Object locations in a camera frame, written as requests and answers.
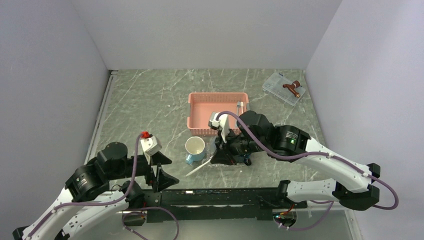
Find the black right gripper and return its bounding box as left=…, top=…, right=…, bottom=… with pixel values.
left=211, top=126, right=268, bottom=165

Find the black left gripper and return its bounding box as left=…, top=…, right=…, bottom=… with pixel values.
left=108, top=149, right=180, bottom=191

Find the white toothbrush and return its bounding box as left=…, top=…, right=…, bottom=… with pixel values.
left=236, top=101, right=244, bottom=116
left=185, top=158, right=212, bottom=177

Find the clear textured plastic tray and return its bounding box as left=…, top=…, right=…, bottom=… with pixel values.
left=203, top=138, right=243, bottom=164

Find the dark blue mug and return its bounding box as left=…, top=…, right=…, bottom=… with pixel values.
left=242, top=155, right=252, bottom=166

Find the light blue mug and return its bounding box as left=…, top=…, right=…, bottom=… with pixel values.
left=184, top=136, right=206, bottom=165

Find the pink plastic perforated basket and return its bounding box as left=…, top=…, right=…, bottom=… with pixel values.
left=187, top=92, right=250, bottom=137

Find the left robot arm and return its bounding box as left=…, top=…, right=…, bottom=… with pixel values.
left=12, top=142, right=179, bottom=240

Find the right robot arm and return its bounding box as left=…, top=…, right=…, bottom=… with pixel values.
left=208, top=110, right=381, bottom=211

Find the clear plastic organizer box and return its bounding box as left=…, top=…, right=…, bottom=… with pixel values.
left=262, top=72, right=306, bottom=106

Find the brown copper faucet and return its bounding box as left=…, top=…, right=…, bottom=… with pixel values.
left=282, top=80, right=301, bottom=98

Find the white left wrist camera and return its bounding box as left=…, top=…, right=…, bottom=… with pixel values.
left=139, top=131, right=162, bottom=166

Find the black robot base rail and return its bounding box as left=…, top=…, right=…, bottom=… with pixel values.
left=128, top=187, right=308, bottom=223

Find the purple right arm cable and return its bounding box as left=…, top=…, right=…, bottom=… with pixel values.
left=215, top=111, right=400, bottom=232

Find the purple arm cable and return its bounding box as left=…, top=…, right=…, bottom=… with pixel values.
left=215, top=111, right=400, bottom=232
left=26, top=134, right=180, bottom=240

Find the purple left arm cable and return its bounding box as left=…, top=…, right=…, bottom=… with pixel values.
left=26, top=134, right=180, bottom=240

